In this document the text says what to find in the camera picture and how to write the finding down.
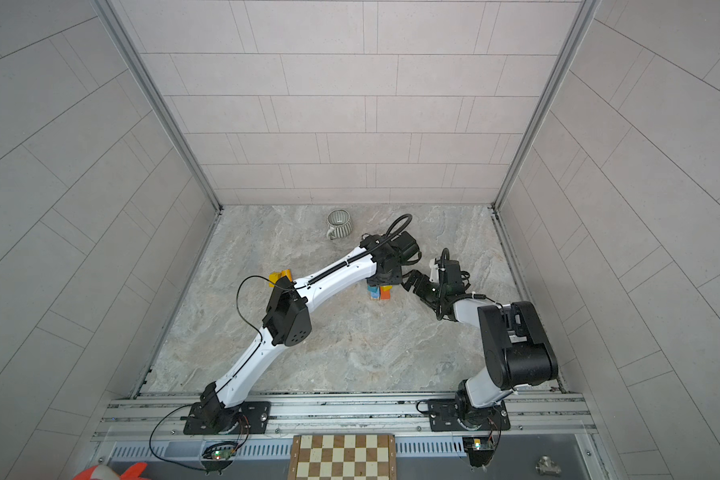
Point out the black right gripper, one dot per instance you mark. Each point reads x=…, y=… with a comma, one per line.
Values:
x=422, y=289

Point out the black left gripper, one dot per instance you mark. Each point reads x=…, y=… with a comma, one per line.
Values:
x=398, y=279

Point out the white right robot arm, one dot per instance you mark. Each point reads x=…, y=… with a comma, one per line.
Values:
x=516, y=348

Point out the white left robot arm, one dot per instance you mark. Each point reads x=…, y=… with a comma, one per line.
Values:
x=287, y=323

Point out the striped ceramic mug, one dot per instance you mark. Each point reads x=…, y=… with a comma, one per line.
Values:
x=339, y=224

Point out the right controller board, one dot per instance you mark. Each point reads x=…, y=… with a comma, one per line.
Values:
x=479, y=450

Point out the controller board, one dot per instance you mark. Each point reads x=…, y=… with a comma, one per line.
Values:
x=219, y=456
x=479, y=450

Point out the chessboard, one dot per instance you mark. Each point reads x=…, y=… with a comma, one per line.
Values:
x=347, y=456

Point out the small metal object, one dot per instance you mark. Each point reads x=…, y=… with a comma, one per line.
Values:
x=545, y=466

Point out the left controller board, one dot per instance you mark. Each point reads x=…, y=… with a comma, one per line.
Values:
x=219, y=456

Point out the red object at bottom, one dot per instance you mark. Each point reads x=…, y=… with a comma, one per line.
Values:
x=104, y=472

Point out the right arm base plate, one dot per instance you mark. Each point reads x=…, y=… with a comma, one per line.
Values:
x=453, y=415

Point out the aluminium corner frame post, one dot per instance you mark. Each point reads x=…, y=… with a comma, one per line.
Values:
x=581, y=22

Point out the aluminium front rail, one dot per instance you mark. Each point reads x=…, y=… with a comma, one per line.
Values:
x=283, y=415

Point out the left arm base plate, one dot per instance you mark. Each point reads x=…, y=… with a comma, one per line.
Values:
x=246, y=418

